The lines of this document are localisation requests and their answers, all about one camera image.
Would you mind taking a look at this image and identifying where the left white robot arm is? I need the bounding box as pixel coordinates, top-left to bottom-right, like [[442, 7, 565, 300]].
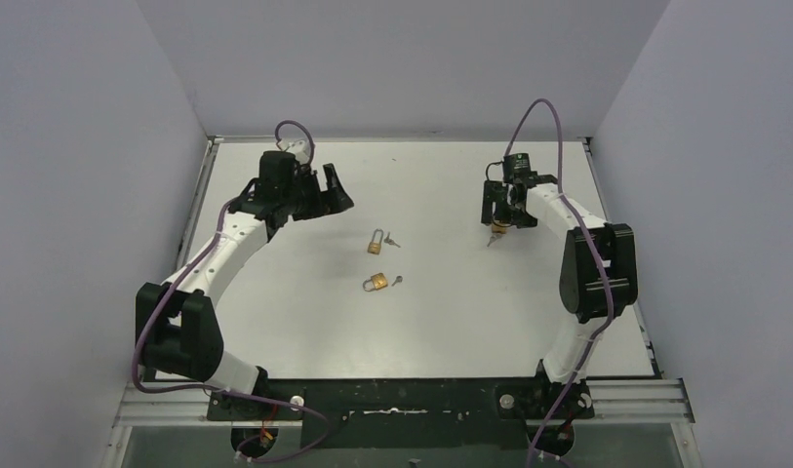
[[131, 150, 354, 416]]

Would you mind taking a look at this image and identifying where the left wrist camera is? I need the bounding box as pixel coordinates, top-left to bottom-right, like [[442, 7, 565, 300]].
[[276, 139, 314, 166]]

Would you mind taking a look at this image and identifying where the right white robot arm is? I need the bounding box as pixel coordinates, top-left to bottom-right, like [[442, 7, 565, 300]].
[[481, 153, 638, 418]]

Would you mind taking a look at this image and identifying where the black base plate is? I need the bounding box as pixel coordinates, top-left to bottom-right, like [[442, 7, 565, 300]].
[[207, 376, 595, 449]]

